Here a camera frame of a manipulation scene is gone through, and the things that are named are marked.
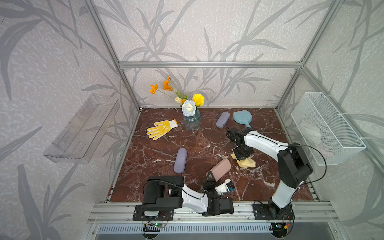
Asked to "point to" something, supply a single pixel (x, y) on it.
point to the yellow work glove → (161, 129)
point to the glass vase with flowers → (191, 114)
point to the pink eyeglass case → (220, 169)
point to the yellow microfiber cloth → (247, 162)
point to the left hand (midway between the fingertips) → (212, 179)
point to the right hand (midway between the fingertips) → (243, 155)
